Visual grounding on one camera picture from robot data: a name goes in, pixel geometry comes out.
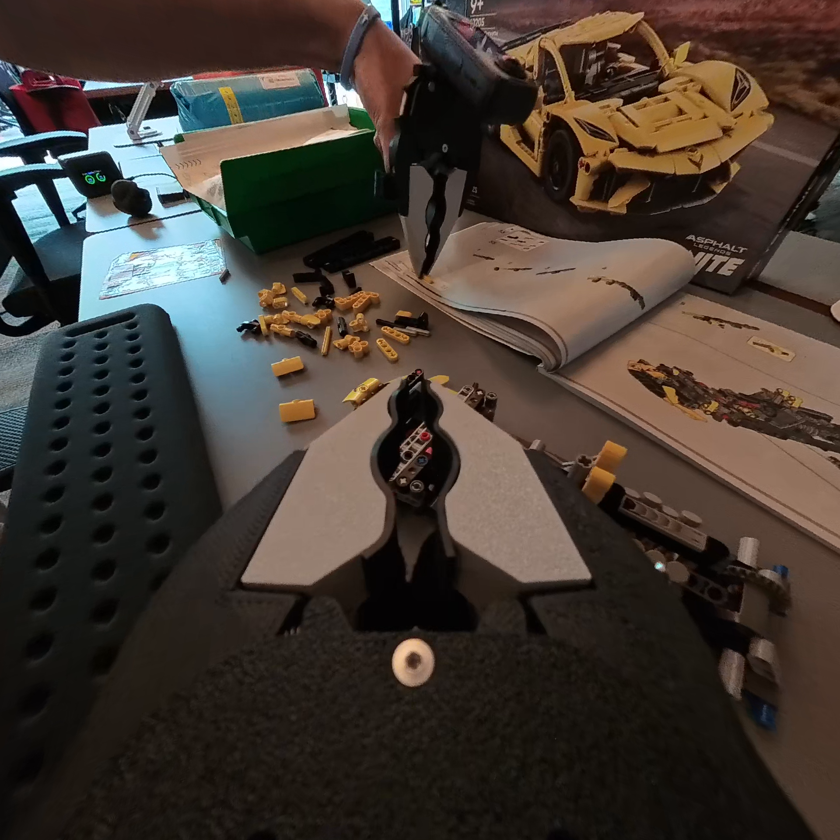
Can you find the flat white paper bag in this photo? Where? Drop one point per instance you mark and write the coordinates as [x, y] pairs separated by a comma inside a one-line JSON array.
[[203, 157]]

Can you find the lego instruction booklet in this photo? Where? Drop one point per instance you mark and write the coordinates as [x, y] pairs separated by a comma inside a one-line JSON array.
[[590, 295]]

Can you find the person's left hand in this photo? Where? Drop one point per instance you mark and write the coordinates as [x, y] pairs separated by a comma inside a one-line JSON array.
[[384, 79]]

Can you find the green plastic bin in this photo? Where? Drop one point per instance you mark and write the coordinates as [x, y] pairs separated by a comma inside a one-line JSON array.
[[302, 190]]

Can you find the blue plastic package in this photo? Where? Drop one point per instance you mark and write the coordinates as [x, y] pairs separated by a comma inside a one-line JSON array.
[[249, 98]]

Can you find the yellow car lego box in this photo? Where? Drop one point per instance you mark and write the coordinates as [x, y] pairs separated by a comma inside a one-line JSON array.
[[656, 118]]

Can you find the silver laptop stand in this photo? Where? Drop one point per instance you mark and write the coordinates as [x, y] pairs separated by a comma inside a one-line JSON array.
[[141, 111]]

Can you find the black device with green display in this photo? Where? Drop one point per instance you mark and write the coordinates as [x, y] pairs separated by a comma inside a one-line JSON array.
[[92, 176]]

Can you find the pile of yellow black lego pieces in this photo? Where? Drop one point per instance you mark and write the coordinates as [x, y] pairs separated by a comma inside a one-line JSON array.
[[328, 315]]

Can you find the black office chair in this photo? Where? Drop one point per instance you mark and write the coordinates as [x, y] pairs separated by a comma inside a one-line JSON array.
[[33, 197]]

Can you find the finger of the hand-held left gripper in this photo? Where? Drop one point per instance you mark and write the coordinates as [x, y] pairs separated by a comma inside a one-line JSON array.
[[453, 197], [415, 210]]

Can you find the yellow lego panel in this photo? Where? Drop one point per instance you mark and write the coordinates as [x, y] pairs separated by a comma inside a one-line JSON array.
[[287, 366]]

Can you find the red bag on chair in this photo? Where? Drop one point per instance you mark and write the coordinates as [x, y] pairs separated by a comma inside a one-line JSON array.
[[52, 98]]

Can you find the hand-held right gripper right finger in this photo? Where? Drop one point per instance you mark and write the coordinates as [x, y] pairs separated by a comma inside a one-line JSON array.
[[518, 518]]

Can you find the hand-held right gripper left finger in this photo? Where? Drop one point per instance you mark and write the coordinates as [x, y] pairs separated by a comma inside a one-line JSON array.
[[315, 518]]

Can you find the blue wristband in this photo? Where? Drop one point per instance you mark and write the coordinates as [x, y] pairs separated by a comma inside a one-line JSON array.
[[358, 46]]

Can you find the black foam ball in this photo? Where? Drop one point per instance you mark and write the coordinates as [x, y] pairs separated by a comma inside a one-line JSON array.
[[131, 197]]

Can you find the long black lego beam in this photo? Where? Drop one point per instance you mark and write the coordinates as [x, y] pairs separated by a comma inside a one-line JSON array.
[[367, 253], [341, 246]]

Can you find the lego car chassis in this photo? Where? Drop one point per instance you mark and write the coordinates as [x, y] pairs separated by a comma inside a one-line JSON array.
[[656, 525]]

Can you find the person's left forearm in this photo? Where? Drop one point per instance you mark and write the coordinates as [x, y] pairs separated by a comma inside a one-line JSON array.
[[164, 36]]

